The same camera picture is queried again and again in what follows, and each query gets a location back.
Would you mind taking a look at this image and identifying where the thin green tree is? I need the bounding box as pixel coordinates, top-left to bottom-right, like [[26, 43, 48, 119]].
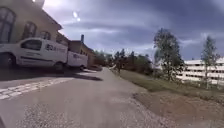
[[200, 35, 221, 90]]

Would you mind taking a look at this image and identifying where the grey asphalt path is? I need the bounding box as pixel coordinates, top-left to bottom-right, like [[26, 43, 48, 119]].
[[0, 66, 224, 128]]

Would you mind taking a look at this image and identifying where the pale cobblestone strip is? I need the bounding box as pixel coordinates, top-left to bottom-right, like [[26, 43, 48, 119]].
[[0, 77, 75, 101]]

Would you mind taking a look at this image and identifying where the pale yellow building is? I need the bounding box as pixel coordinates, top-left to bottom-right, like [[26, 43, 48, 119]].
[[0, 0, 64, 46]]

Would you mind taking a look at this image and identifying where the white building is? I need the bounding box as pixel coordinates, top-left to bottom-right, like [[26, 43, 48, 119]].
[[175, 58, 224, 86]]

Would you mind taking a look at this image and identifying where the bare dirt patch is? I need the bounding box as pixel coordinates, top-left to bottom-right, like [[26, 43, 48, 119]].
[[133, 90, 224, 126]]

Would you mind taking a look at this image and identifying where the grass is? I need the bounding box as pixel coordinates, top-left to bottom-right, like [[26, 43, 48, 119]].
[[111, 68, 224, 104]]

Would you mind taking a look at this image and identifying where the row of trees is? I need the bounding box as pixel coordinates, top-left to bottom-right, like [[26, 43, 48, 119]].
[[93, 48, 154, 75]]

